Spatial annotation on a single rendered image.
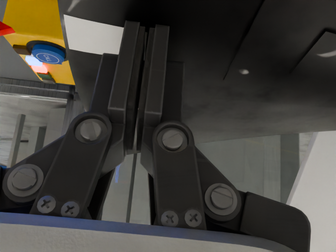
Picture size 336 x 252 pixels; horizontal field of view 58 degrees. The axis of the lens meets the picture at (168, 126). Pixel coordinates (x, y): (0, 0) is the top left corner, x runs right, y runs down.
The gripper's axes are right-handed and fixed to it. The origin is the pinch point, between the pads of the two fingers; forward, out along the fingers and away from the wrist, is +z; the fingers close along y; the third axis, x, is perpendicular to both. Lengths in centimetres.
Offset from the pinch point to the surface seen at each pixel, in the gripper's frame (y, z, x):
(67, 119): -22, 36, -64
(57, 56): -12.2, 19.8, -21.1
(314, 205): 26.6, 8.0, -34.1
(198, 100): 2.8, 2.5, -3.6
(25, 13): -16.0, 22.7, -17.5
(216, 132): 4.8, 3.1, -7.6
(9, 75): -40, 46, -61
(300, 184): 23.2, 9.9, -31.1
